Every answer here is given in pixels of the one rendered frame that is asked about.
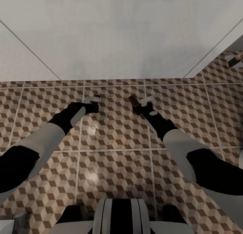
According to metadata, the mousetrap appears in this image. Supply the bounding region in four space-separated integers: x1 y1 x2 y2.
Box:
92 94 101 105
128 95 141 108

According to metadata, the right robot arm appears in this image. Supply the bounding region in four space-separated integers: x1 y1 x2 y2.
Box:
132 96 243 231

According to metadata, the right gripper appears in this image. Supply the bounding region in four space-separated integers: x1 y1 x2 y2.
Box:
132 102 153 117

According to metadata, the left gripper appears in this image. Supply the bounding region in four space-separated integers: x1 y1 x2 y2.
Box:
87 104 99 114

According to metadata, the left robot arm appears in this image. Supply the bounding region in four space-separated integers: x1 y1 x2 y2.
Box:
0 97 101 206

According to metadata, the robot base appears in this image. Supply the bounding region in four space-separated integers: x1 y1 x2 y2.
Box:
48 205 195 234

